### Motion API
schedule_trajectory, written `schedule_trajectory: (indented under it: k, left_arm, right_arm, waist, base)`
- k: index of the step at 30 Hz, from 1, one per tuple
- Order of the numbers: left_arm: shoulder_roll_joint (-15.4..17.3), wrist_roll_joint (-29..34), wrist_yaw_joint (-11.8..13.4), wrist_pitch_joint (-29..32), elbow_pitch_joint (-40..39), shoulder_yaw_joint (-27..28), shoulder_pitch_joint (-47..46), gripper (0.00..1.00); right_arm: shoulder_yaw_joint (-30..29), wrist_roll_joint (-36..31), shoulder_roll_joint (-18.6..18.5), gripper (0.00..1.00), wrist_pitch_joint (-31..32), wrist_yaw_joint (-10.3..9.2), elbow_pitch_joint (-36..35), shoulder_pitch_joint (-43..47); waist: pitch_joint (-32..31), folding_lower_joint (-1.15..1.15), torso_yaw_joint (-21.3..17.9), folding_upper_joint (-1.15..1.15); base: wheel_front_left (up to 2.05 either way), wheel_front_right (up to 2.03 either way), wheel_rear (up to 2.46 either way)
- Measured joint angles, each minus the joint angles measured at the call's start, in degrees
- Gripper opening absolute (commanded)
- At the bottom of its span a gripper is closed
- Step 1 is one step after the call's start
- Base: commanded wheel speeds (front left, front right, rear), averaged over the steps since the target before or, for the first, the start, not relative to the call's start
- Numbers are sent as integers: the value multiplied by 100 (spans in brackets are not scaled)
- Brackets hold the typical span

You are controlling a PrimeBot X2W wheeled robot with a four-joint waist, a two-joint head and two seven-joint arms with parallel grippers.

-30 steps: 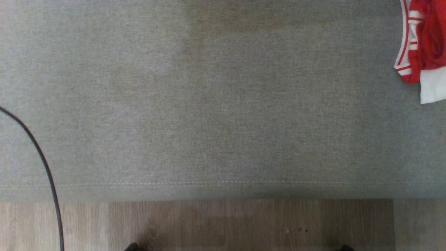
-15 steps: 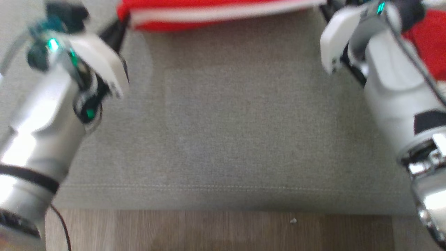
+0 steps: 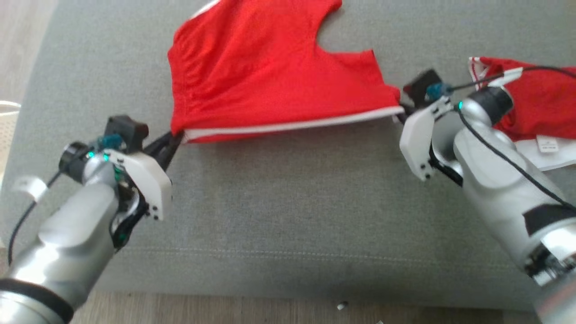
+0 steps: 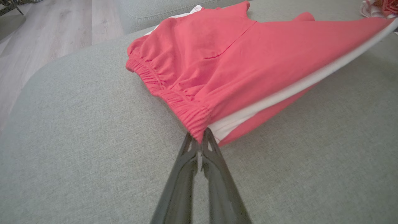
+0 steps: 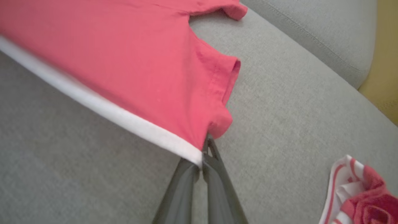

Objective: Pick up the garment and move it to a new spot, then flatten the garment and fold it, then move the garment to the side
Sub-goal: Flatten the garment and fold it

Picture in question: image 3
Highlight teal left cable connector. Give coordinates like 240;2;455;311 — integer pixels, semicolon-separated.
89;134;123;152

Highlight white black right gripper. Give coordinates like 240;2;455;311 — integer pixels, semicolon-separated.
391;96;453;182

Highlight red sports shorts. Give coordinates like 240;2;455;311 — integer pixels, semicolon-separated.
167;0;406;145

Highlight white perforated laundry basket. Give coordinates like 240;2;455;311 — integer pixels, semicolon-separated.
0;101;22;181

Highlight blue right cable connector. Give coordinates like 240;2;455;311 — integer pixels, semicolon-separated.
425;82;453;102

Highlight red white basketball jersey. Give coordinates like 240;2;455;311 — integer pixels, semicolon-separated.
468;56;576;172

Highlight grey sofa ottoman seat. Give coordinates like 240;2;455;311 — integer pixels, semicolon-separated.
0;0;576;312

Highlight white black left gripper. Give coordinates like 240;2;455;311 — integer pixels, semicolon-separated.
105;130;185;221

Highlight white left cable tag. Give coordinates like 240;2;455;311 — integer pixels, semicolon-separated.
13;176;49;204

